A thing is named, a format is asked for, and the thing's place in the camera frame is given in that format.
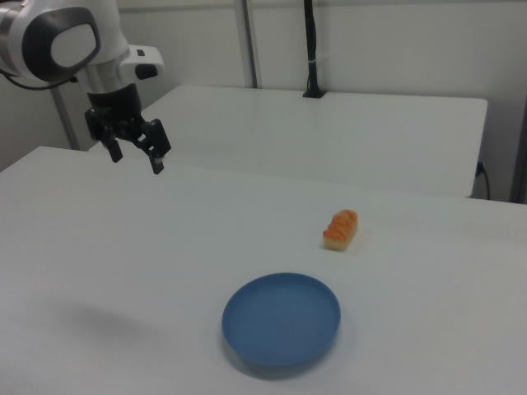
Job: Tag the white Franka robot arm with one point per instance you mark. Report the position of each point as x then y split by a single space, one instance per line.
74 45

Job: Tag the blue round plate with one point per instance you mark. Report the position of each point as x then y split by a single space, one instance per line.
280 321

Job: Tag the grey metal partition corner post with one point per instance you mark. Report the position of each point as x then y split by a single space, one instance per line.
519 103

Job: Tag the black camera pole with base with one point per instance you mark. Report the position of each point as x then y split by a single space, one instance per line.
314 74

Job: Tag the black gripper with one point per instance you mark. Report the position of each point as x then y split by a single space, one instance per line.
115 109

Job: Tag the white side table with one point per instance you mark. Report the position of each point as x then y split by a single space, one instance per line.
329 131

